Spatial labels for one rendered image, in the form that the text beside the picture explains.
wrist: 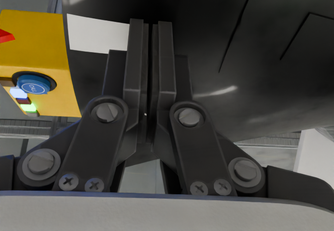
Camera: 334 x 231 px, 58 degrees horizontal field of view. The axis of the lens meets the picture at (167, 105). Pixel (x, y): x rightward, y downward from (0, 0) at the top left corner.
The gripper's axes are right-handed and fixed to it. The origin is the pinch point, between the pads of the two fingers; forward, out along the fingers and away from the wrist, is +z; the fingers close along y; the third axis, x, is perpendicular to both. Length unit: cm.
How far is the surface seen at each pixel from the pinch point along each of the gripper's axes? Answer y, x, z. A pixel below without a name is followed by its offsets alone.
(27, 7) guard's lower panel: -38, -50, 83
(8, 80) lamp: -16.7, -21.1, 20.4
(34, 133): -27, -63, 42
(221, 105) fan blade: 4.4, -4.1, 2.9
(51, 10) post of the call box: -14.6, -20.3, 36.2
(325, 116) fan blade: 11.6, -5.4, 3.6
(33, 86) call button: -13.5, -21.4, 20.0
